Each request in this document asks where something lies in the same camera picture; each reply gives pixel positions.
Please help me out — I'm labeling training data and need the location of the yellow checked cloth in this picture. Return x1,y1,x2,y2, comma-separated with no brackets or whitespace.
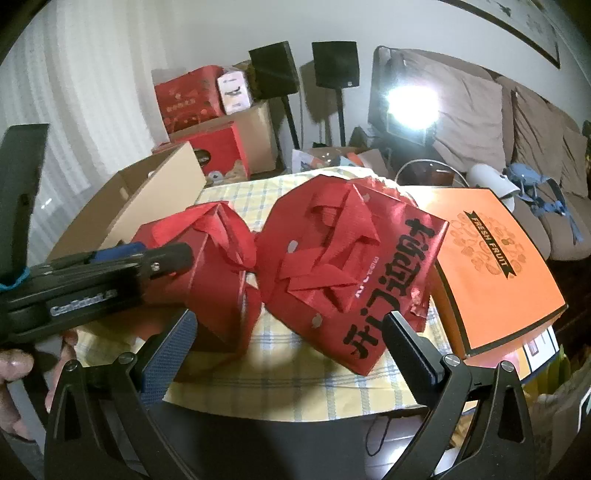
76,166,467,421

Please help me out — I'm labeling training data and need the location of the round glass side table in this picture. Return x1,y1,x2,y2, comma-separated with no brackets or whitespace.
396,159,467,190

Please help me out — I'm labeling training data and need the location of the red box with round window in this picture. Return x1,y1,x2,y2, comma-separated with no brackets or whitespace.
154,121,252,182

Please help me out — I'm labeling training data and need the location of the framed wall painting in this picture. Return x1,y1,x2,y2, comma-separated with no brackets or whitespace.
438,0,561,70

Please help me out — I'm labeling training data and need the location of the large red bag black print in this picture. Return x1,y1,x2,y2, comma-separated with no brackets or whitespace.
253,174,451,377

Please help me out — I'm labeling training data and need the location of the white orange printed carton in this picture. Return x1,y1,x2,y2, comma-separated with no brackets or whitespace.
517,323,561,376

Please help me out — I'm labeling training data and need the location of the small red bag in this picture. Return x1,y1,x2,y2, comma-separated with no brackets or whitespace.
130,200,263,357

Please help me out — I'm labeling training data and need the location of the black speaker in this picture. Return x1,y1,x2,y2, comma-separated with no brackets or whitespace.
311,41,359,89
248,41,301,100

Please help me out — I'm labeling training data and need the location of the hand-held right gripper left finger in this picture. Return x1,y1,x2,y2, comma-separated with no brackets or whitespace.
44,308,199,480

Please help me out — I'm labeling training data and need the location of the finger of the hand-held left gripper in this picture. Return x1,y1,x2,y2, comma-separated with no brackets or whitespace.
136,244,195,282
90,244,146,265

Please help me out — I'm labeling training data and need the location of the person's left hand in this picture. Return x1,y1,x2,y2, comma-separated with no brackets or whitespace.
0,330,79,441

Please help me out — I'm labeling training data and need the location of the black speaker stand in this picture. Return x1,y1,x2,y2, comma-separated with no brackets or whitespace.
281,95,301,151
338,88,348,147

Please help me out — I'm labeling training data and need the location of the black cord loop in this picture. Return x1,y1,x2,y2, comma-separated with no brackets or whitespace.
365,414,394,455

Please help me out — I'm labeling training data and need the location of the white curtain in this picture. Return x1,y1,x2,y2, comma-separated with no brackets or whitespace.
0,9,185,268

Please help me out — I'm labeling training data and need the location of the bright lamp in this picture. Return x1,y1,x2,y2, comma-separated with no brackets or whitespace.
383,83,439,139

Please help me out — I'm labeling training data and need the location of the orange fruit box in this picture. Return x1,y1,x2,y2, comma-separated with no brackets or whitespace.
418,187,568,363

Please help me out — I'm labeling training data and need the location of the blue strap bundle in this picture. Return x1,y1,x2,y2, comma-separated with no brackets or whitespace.
503,162,583,243

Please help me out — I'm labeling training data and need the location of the brown sofa cushion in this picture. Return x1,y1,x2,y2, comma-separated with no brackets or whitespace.
402,48,505,161
508,87,570,185

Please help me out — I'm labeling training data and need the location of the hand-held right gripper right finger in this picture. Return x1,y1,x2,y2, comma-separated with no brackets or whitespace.
383,310,539,480

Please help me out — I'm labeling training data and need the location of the brown sofa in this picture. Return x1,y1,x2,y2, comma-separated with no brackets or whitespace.
372,45,591,261

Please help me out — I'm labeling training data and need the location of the white plastic object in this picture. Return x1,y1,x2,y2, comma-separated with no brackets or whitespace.
466,164,520,200

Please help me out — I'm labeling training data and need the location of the red patterned gift box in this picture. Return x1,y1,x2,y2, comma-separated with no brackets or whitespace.
154,65,225,134

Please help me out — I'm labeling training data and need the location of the large brown cardboard box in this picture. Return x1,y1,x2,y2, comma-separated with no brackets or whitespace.
168,100,278,178

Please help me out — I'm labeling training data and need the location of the white printed box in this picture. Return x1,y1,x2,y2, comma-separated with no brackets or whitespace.
217,71,254,115

